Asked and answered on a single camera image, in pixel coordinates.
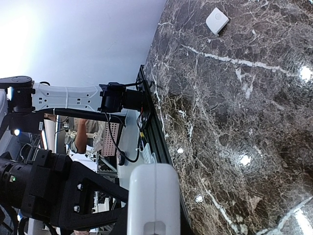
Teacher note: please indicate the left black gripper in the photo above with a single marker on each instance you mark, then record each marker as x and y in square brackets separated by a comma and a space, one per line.
[55, 180]

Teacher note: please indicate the white remote control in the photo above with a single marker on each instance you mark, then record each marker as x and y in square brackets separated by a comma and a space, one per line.
[154, 201]

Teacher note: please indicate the white battery cover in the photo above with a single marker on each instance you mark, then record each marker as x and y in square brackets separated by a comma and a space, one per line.
[216, 21]

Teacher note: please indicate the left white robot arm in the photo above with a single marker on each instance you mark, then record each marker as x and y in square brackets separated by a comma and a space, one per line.
[23, 104]

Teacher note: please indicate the person in background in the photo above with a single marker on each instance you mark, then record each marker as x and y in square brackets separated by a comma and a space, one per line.
[82, 135]

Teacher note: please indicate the white slotted cable duct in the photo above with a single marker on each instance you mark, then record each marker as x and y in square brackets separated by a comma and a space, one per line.
[148, 156]

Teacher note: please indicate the black front rail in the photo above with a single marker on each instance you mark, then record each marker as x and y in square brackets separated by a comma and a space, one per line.
[153, 130]

